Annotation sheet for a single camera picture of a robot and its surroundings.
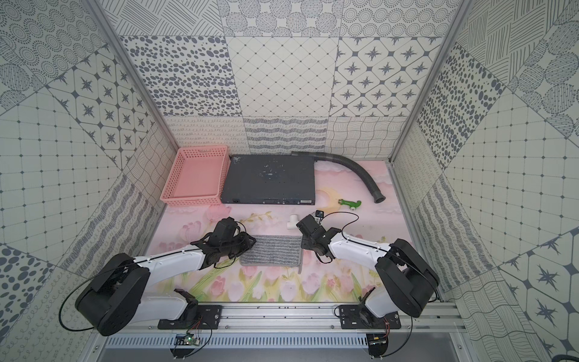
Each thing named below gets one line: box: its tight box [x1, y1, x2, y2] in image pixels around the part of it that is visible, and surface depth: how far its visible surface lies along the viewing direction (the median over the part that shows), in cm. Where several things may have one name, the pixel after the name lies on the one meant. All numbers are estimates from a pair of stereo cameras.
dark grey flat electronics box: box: [220, 154, 316, 206], surface depth 109 cm
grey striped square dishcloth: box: [239, 234, 304, 274], surface depth 90 cm
